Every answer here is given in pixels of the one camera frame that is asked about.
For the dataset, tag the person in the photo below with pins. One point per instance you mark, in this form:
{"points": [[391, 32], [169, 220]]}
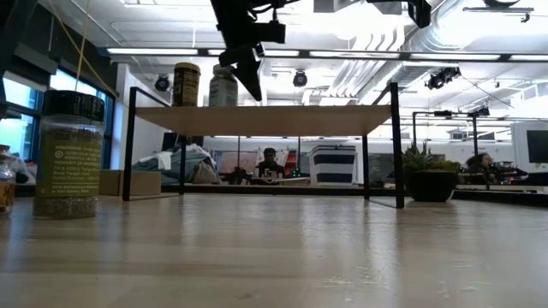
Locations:
{"points": [[479, 162], [269, 164]]}

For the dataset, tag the black-lid green-label spice jar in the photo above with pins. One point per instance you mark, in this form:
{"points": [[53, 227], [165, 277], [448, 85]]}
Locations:
{"points": [[68, 171]]}

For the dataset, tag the white cabinet with dark screen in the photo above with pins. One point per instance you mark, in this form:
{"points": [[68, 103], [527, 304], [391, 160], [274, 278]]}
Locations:
{"points": [[531, 147]]}

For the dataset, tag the black metal table frame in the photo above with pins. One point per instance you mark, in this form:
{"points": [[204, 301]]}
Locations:
{"points": [[274, 189]]}

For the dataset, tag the black metal stand frame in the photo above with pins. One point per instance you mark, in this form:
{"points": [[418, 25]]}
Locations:
{"points": [[474, 132]]}

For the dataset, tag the white-lid spice jar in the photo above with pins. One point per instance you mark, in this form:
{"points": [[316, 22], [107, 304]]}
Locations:
{"points": [[222, 90]]}

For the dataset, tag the wooden shelf with black legs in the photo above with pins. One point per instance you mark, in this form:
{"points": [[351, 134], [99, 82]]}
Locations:
{"points": [[265, 120]]}

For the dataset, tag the long ceiling light rail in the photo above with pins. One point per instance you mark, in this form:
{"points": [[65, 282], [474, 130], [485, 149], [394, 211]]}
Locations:
{"points": [[150, 51]]}

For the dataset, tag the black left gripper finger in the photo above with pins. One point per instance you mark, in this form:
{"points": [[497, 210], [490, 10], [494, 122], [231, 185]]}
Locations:
{"points": [[250, 77]]}

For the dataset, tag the black ceiling spotlight cluster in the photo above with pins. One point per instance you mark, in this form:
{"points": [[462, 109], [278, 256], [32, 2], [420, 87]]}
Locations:
{"points": [[443, 77]]}

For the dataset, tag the small cardboard box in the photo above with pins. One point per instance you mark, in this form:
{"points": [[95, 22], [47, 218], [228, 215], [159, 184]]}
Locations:
{"points": [[128, 183]]}

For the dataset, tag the potted succulent plant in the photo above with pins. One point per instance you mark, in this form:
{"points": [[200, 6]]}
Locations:
{"points": [[430, 186]]}

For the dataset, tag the silver ventilation duct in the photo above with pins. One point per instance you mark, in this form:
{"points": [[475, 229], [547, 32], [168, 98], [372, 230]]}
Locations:
{"points": [[428, 38]]}

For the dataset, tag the yellow-lid spice jar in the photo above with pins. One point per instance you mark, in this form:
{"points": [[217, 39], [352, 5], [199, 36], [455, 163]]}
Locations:
{"points": [[186, 85]]}

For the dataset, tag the black and white striped bin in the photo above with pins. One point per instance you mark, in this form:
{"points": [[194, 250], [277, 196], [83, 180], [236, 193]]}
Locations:
{"points": [[333, 167]]}

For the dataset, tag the small clear spice jar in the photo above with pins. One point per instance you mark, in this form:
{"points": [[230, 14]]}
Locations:
{"points": [[5, 188]]}

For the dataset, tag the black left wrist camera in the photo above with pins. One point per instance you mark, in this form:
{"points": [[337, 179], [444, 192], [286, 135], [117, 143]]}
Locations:
{"points": [[274, 32]]}

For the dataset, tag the pile of cloths and bags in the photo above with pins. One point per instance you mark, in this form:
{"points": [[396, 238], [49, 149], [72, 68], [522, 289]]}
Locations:
{"points": [[192, 167]]}

